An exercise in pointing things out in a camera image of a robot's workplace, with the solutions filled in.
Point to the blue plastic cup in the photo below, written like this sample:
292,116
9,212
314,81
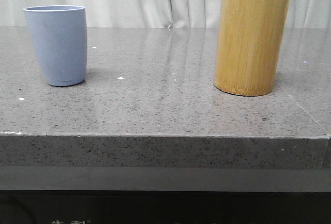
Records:
59,35

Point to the bamboo cylindrical holder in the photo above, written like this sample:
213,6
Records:
249,41

